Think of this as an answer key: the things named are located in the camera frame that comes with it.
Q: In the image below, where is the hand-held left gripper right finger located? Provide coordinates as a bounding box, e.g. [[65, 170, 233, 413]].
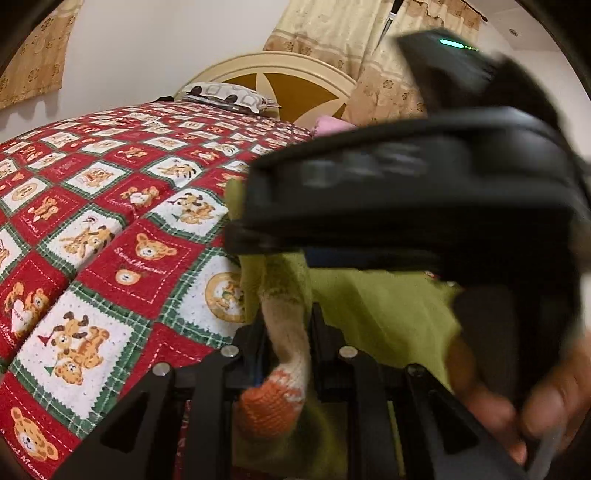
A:
[[308, 302, 529, 480]]

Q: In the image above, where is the green orange cream striped sweater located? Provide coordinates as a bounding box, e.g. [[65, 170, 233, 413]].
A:
[[226, 179, 465, 480]]

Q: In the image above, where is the beige floral curtain panel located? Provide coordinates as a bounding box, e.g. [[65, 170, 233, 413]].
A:
[[348, 0, 483, 127], [263, 0, 400, 54]]

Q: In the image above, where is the beige side window curtain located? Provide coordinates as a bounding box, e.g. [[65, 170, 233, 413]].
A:
[[0, 0, 85, 110]]

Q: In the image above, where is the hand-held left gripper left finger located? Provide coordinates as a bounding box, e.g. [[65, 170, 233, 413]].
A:
[[53, 330, 265, 480]]

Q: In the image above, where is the person's right hand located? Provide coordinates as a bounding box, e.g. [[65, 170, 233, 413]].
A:
[[450, 338, 591, 467]]

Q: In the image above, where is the white patterned pillow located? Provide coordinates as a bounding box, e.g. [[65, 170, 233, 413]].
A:
[[178, 82, 281, 114]]

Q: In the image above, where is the pink pillow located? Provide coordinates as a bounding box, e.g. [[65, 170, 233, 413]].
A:
[[311, 115, 357, 138]]

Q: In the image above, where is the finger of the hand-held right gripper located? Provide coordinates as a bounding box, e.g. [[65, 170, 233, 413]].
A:
[[224, 220, 445, 276]]

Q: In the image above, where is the red checked bear printed blanket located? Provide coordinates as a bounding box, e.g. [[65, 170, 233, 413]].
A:
[[0, 99, 319, 480]]

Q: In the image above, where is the cream wooden bed headboard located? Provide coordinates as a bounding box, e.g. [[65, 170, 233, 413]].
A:
[[174, 52, 358, 126]]

